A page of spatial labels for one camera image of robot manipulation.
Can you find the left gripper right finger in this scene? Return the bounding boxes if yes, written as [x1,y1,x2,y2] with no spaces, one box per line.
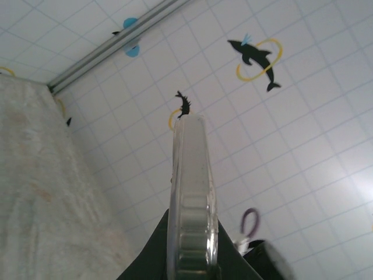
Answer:
[217,223,260,280]

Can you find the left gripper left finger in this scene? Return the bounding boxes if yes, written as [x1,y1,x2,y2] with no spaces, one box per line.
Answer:
[116,208,170,280]

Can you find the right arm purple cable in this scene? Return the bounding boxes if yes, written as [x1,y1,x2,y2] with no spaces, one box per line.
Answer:
[240,207,261,243]

